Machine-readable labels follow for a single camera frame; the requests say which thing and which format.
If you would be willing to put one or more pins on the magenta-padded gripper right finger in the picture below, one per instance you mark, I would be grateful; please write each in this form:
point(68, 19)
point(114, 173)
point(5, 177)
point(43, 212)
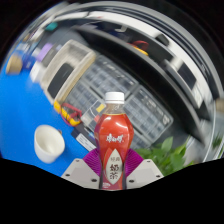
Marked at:
point(145, 171)

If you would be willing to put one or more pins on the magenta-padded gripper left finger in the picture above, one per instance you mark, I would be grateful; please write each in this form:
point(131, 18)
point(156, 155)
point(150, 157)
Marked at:
point(78, 173)

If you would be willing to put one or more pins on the red drink bottle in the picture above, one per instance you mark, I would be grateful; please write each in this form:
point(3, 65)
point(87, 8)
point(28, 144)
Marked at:
point(114, 133)

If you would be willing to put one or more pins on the potted green plant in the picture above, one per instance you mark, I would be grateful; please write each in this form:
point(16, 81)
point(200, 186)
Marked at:
point(166, 156)

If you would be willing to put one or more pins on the black case with white label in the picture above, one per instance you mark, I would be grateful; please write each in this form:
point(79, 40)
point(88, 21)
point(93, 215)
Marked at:
point(83, 138)

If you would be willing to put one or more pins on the white cup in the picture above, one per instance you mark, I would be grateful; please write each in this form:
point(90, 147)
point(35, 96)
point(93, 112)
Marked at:
point(49, 145)

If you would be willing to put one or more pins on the yellow multimeter with red leads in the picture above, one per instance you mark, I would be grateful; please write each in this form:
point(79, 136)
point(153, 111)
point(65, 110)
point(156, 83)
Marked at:
point(68, 116)
point(140, 49)

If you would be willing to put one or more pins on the grey drawer cabinet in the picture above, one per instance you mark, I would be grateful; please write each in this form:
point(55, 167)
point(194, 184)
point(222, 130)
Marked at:
point(150, 113)
point(110, 78)

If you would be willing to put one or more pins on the black speaker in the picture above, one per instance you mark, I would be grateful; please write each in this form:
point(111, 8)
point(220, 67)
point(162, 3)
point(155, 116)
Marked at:
point(60, 80)

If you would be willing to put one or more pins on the white oscilloscope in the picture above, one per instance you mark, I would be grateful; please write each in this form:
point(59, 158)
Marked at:
point(188, 80)

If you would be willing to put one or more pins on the dark grey workbench shelf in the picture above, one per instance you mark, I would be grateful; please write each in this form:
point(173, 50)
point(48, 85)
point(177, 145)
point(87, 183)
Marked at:
point(140, 63)

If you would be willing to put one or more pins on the small white box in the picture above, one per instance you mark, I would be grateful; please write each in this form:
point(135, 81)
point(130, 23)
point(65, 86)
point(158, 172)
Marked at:
point(36, 72)

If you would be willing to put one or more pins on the beige perforated tray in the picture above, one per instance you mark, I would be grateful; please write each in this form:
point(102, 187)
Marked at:
point(78, 58)

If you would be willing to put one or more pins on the dark grey upright box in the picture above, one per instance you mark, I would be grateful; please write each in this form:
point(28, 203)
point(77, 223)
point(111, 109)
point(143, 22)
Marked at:
point(50, 57)

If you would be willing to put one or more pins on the purple bag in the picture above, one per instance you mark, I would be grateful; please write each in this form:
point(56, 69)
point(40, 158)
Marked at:
point(45, 51)

